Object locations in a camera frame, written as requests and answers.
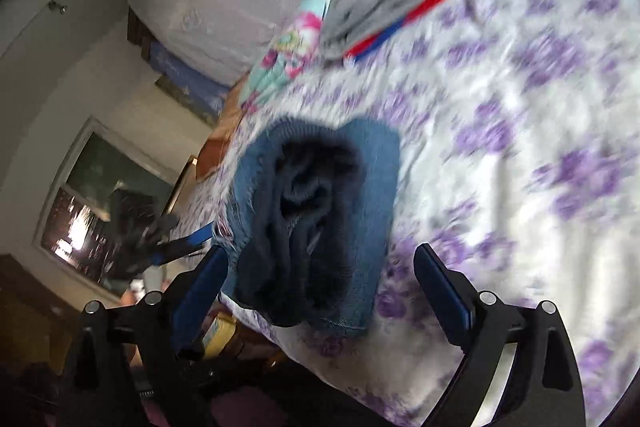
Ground orange brown pillow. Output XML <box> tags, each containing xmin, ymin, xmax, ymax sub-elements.
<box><xmin>196</xmin><ymin>74</ymin><xmax>248</xmax><ymax>182</ymax></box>

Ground blue denim jeans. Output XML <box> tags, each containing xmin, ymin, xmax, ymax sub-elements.
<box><xmin>221</xmin><ymin>118</ymin><xmax>400</xmax><ymax>338</ymax></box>

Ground glass window with frame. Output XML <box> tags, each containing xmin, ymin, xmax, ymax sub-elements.
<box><xmin>34</xmin><ymin>117</ymin><xmax>178</xmax><ymax>295</ymax></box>

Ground red folded garment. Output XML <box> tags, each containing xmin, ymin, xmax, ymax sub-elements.
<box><xmin>343</xmin><ymin>0</ymin><xmax>445</xmax><ymax>63</ymax></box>

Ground purple floral bed sheet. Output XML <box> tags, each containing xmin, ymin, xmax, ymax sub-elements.
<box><xmin>178</xmin><ymin>0</ymin><xmax>639</xmax><ymax>426</ymax></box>

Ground metal bed frame rail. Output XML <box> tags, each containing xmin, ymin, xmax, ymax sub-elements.
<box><xmin>163</xmin><ymin>155</ymin><xmax>198</xmax><ymax>216</ymax></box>

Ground colourful cartoon pillow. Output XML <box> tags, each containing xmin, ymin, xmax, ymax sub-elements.
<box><xmin>240</xmin><ymin>0</ymin><xmax>331</xmax><ymax>112</ymax></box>

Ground blue patterned fabric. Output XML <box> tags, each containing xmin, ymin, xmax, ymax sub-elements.
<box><xmin>149</xmin><ymin>40</ymin><xmax>230</xmax><ymax>127</ymax></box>

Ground yellow box on floor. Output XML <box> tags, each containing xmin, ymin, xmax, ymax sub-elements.
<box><xmin>202</xmin><ymin>313</ymin><xmax>236</xmax><ymax>360</ymax></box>

